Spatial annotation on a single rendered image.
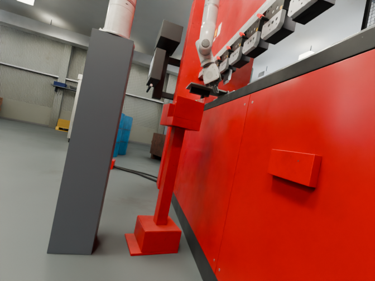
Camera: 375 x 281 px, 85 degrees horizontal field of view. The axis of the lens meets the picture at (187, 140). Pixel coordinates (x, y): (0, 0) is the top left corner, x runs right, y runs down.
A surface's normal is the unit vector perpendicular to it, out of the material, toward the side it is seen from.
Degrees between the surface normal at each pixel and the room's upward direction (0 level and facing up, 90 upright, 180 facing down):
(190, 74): 90
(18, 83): 90
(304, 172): 90
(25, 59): 90
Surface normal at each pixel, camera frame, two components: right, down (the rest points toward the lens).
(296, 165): -0.96, -0.19
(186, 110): 0.42, 0.08
